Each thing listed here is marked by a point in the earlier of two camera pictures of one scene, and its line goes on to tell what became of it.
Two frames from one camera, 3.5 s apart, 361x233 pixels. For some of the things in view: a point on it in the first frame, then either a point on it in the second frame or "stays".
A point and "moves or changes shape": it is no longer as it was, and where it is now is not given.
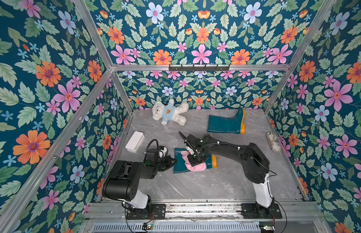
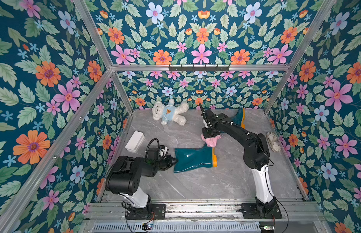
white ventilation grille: (208, 226) stays
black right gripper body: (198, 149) → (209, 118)
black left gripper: (168, 164) stays
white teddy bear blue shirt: (170, 112) stays
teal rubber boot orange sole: (179, 165) stays
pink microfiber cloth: (200, 167) moves or changes shape
